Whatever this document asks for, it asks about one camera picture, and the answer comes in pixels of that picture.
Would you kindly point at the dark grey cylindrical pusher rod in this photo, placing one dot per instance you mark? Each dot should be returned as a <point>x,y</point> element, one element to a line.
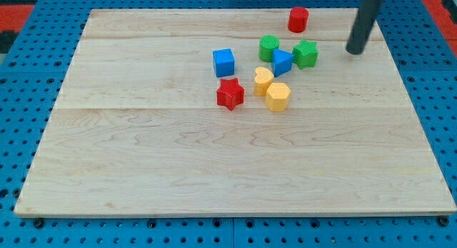
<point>362,26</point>

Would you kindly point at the red cylinder block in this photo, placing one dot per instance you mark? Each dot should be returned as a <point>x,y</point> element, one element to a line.
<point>298,18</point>

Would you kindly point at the yellow heart block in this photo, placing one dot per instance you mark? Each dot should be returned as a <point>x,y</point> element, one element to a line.
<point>263,78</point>

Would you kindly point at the red star block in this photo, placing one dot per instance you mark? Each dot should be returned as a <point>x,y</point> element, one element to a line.
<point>230,93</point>

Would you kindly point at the blue triangle block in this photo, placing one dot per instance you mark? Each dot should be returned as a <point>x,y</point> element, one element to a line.
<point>282,62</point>

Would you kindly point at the wooden board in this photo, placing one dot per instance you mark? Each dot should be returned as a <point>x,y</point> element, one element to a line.
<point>136,132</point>

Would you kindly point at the green cylinder block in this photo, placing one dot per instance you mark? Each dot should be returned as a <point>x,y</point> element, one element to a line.
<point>267,44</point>

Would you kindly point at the green star block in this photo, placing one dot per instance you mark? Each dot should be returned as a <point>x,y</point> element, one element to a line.
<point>305,54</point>

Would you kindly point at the blue cube block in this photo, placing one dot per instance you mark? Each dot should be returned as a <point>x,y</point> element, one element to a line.
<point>223,62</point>

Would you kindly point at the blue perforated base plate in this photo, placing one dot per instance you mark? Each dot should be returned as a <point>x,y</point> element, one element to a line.
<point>34,69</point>

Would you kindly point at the yellow hexagon block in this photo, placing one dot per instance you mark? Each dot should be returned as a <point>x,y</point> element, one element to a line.
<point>277,97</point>

